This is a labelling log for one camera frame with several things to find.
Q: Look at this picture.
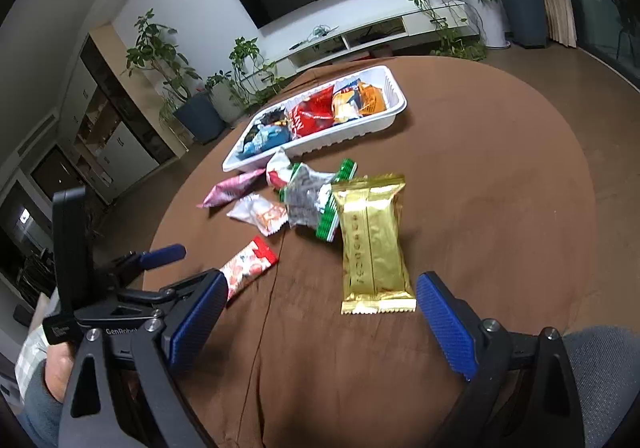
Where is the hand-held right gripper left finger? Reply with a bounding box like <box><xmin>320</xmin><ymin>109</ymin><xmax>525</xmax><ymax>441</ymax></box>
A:
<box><xmin>59</xmin><ymin>270</ymin><xmax>229</xmax><ymax>448</ymax></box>

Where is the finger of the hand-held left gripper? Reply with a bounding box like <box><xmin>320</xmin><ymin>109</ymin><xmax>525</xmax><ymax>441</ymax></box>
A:
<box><xmin>107</xmin><ymin>244</ymin><xmax>187</xmax><ymax>279</ymax></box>
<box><xmin>120</xmin><ymin>271</ymin><xmax>218</xmax><ymax>309</ymax></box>

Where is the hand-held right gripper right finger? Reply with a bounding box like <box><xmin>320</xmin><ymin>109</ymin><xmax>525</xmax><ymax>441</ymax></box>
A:
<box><xmin>416</xmin><ymin>272</ymin><xmax>586</xmax><ymax>448</ymax></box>

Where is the red and white snack packet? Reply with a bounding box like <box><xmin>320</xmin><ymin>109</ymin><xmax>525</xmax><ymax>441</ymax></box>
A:
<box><xmin>220</xmin><ymin>235</ymin><xmax>279</xmax><ymax>302</ymax></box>

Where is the pink snack packet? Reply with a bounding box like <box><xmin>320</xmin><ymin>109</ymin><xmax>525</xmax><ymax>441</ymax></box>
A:
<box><xmin>202</xmin><ymin>168</ymin><xmax>267</xmax><ymax>209</ymax></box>

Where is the gold snack packet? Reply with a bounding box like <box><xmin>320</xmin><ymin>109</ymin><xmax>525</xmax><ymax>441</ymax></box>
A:
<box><xmin>331</xmin><ymin>174</ymin><xmax>417</xmax><ymax>315</ymax></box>

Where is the white printed snack packet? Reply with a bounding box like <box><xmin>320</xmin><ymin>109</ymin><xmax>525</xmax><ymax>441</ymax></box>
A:
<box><xmin>226</xmin><ymin>194</ymin><xmax>291</xmax><ymax>236</ymax></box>

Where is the white red-edged snack packet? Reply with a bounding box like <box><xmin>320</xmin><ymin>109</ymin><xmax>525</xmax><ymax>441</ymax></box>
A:
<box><xmin>265</xmin><ymin>148</ymin><xmax>303</xmax><ymax>189</ymax></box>

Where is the grey green-edged snack packet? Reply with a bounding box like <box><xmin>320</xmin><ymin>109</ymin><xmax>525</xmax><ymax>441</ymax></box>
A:
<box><xmin>284</xmin><ymin>159</ymin><xmax>358</xmax><ymax>243</ymax></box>

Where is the blue panda snack packet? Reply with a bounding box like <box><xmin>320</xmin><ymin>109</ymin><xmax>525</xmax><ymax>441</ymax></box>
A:
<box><xmin>239</xmin><ymin>124</ymin><xmax>292</xmax><ymax>159</ymax></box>

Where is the black snack packet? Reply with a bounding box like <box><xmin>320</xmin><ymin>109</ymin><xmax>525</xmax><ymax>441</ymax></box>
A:
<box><xmin>257</xmin><ymin>108</ymin><xmax>288</xmax><ymax>127</ymax></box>

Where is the red white-lettered snack packet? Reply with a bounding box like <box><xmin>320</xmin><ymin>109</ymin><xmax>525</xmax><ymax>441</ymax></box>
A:
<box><xmin>289</xmin><ymin>86</ymin><xmax>337</xmax><ymax>139</ymax></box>

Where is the white plastic tray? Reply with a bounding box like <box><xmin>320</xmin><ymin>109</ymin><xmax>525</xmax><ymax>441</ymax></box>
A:
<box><xmin>222</xmin><ymin>65</ymin><xmax>407</xmax><ymax>173</ymax></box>

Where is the orange snack packet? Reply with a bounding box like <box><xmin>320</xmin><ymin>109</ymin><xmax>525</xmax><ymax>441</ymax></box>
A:
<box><xmin>357</xmin><ymin>82</ymin><xmax>389</xmax><ymax>117</ymax></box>

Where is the blue and white cracker packet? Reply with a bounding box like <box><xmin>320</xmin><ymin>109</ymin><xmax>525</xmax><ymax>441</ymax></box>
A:
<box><xmin>334</xmin><ymin>82</ymin><xmax>362</xmax><ymax>125</ymax></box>

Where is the person's left hand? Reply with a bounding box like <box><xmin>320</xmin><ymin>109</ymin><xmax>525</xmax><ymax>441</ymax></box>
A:
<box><xmin>45</xmin><ymin>343</ymin><xmax>77</xmax><ymax>403</ymax></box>

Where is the tall tree in blue pot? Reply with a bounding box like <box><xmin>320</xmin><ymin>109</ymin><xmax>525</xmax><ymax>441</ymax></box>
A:
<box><xmin>125</xmin><ymin>10</ymin><xmax>227</xmax><ymax>145</ymax></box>

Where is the brown tablecloth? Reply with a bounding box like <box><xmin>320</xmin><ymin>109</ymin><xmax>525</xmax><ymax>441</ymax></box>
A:
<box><xmin>150</xmin><ymin>55</ymin><xmax>601</xmax><ymax>448</ymax></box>

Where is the small plant in grey pot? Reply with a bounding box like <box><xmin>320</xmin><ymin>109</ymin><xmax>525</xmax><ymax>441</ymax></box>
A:
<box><xmin>205</xmin><ymin>70</ymin><xmax>247</xmax><ymax>125</ymax></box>

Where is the grey fabric chair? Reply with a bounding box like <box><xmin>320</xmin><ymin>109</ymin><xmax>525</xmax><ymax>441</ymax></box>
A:
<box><xmin>562</xmin><ymin>325</ymin><xmax>640</xmax><ymax>448</ymax></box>

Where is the person's leg in jeans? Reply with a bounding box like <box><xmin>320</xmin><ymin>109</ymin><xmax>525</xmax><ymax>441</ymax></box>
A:
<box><xmin>20</xmin><ymin>378</ymin><xmax>65</xmax><ymax>448</ymax></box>

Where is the trailing pothos plant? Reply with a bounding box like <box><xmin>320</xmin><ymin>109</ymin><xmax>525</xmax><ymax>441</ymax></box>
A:
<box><xmin>227</xmin><ymin>38</ymin><xmax>287</xmax><ymax>109</ymax></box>
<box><xmin>407</xmin><ymin>0</ymin><xmax>487</xmax><ymax>61</ymax></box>

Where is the white television cabinet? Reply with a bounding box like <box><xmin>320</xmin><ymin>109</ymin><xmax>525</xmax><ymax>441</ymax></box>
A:
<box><xmin>272</xmin><ymin>10</ymin><xmax>481</xmax><ymax>77</ymax></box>

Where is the leafy plant in white pot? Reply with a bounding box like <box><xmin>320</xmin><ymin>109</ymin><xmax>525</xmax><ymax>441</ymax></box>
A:
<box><xmin>442</xmin><ymin>0</ymin><xmax>512</xmax><ymax>50</ymax></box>

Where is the glass sliding door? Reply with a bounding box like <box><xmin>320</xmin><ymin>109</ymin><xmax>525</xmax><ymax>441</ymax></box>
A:
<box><xmin>550</xmin><ymin>0</ymin><xmax>640</xmax><ymax>93</ymax></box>

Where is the built-in wall cabinet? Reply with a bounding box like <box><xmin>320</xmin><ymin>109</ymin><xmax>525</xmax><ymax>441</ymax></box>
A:
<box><xmin>0</xmin><ymin>25</ymin><xmax>179</xmax><ymax>279</ymax></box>

